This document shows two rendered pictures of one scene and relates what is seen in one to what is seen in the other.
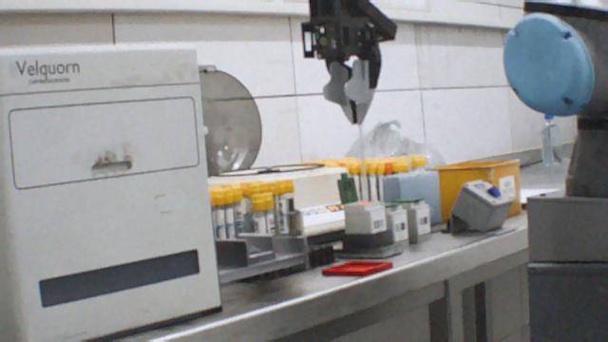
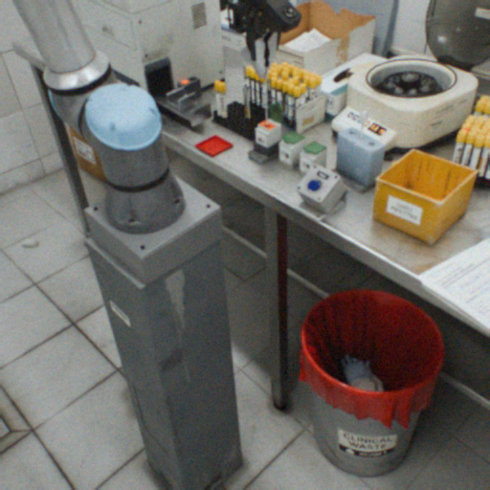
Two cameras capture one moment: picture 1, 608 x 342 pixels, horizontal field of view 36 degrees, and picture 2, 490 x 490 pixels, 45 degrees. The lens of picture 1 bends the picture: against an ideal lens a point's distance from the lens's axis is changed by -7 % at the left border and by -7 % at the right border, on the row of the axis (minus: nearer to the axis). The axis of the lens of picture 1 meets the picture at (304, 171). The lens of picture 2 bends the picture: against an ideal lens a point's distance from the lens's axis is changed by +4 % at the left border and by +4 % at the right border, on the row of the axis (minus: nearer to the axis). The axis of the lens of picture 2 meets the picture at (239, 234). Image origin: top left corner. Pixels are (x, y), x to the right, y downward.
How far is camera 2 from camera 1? 207 cm
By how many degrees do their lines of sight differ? 96
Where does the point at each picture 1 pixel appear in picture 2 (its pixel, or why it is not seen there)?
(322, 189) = (377, 111)
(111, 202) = (109, 46)
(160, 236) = (126, 69)
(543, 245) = not seen: hidden behind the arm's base
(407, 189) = (342, 144)
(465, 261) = (258, 195)
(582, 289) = not seen: hidden behind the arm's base
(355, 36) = (242, 19)
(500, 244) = (295, 214)
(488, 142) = not seen: outside the picture
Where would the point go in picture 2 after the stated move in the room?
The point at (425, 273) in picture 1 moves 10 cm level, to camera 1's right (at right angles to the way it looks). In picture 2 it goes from (226, 175) to (219, 200)
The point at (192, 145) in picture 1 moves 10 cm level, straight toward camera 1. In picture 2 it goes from (132, 40) to (92, 41)
